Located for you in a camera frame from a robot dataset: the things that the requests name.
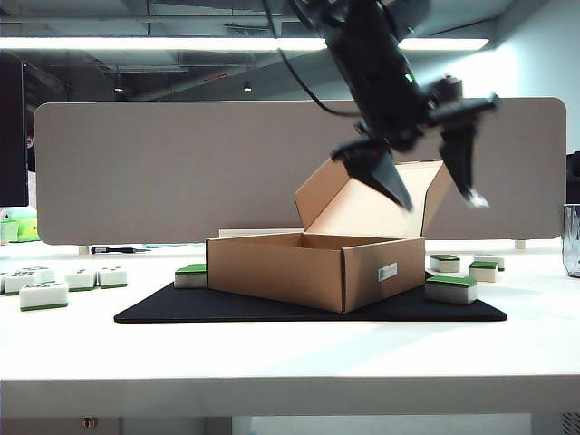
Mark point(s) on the black screwdriver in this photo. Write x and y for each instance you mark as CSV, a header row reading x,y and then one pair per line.
x,y
113,249

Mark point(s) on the grey desk divider panel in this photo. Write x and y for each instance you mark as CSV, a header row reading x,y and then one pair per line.
x,y
498,208

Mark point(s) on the small round metal fitting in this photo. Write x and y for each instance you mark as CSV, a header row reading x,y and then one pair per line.
x,y
89,422

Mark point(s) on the dark monitor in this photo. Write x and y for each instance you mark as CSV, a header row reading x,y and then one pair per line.
x,y
11,136

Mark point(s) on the clear glass cup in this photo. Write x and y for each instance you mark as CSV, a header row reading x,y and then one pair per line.
x,y
572,240

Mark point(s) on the bright green package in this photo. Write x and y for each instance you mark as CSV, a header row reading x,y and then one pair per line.
x,y
22,231

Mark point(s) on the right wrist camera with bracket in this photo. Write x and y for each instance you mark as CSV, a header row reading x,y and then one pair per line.
x,y
446,88

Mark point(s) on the green-backed white mahjong tile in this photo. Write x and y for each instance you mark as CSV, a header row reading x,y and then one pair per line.
x,y
81,279
445,265
484,273
47,274
500,263
451,292
18,282
190,277
44,296
2,283
113,277

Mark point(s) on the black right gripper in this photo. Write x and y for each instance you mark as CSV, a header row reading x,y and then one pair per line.
x,y
380,81

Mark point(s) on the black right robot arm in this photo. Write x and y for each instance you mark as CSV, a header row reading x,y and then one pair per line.
x,y
362,9

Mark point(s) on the brown cardboard box with lid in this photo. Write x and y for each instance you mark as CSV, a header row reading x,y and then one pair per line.
x,y
272,267

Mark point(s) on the white divider foot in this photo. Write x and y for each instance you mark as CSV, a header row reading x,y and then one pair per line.
x,y
83,250
520,244

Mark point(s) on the black rectangular mat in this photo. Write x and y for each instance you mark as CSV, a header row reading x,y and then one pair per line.
x,y
181,308

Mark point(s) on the black chair back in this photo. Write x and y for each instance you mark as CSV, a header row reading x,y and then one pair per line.
x,y
573,176

